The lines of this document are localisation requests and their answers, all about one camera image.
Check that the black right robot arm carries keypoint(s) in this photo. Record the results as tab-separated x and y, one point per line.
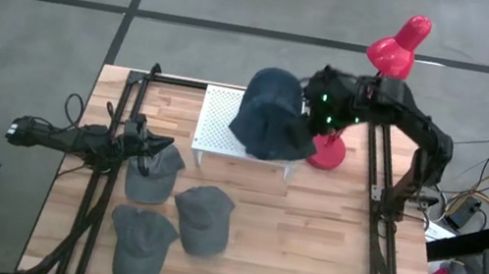
425	127

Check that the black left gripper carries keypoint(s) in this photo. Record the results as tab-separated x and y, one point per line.
134	143

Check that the white perforated metal shelf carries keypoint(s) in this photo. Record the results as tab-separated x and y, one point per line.
217	122

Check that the red desk lamp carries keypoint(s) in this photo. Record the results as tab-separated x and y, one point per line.
396	48

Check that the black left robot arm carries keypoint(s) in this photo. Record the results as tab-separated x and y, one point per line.
60	138

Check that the grey baseball cap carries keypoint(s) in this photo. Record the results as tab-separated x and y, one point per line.
203	222
157	184
138	249

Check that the black aluminium table frame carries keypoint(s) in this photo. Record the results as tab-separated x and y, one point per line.
174	81

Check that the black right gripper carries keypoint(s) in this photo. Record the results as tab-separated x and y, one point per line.
335	97

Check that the white paper sheet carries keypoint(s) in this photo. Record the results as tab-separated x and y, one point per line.
438	231

